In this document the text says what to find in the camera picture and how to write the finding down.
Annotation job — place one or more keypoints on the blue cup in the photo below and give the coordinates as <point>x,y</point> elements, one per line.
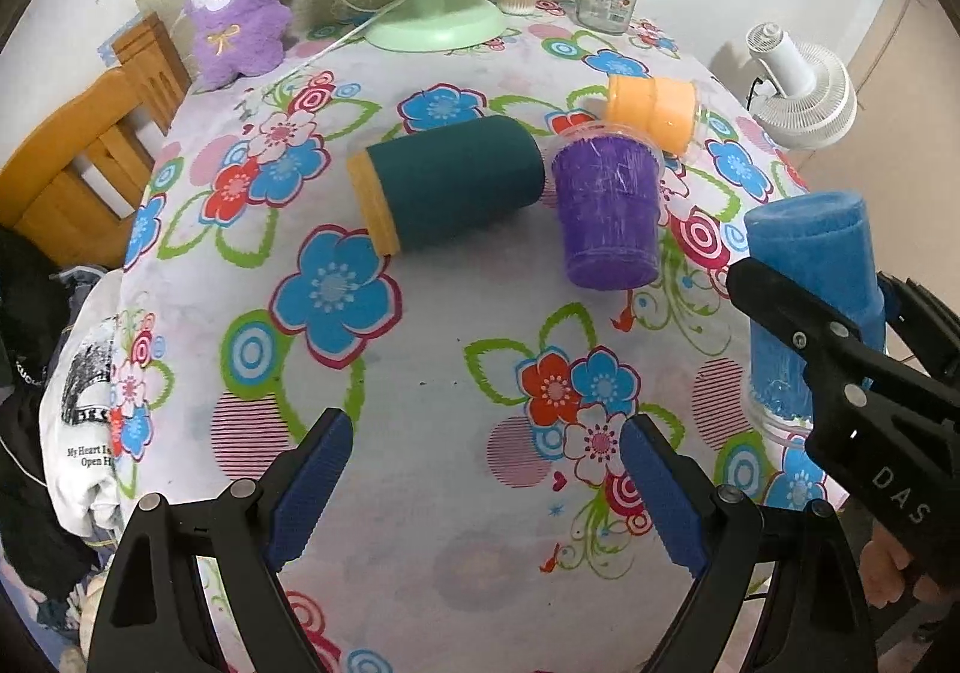
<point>810,245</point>

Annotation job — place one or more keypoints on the white printed shirt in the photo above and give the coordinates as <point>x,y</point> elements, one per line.
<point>75,433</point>

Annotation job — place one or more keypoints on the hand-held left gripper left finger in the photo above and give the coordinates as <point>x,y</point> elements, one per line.
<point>315,485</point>

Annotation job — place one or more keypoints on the white desk fan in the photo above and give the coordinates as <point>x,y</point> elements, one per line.
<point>810,88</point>

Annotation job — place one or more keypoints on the purple plush toy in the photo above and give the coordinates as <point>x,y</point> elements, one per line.
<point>232,28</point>

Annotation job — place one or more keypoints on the teal cup with tan rim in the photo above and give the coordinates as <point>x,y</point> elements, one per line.
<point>457,178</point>

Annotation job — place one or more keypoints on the purple cup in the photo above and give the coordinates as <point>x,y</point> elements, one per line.
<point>607,215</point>

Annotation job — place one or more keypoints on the dark clothes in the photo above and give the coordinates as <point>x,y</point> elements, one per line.
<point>30,313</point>

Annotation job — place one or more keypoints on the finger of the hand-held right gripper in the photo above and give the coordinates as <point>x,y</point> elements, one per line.
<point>787,317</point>
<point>930,335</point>

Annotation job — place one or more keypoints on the orange cup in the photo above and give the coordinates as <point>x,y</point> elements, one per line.
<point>645,107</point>

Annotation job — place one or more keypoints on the wooden chair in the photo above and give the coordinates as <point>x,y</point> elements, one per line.
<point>60,178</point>

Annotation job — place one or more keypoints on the person's right hand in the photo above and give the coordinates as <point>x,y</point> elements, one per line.
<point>885,564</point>

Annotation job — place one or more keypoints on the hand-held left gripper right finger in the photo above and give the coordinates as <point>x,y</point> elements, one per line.
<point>664,493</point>

